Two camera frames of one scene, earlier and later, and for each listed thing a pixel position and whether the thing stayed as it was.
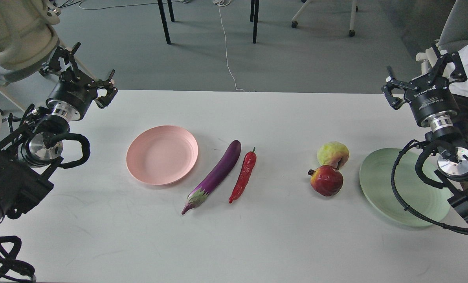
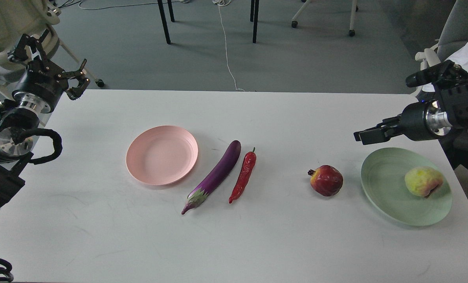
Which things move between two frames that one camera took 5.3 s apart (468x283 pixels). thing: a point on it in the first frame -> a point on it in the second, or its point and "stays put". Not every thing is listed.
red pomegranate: [327, 180] stays put
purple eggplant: [217, 178] stays put
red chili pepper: [248, 166] stays put
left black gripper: [74, 92] -> [44, 83]
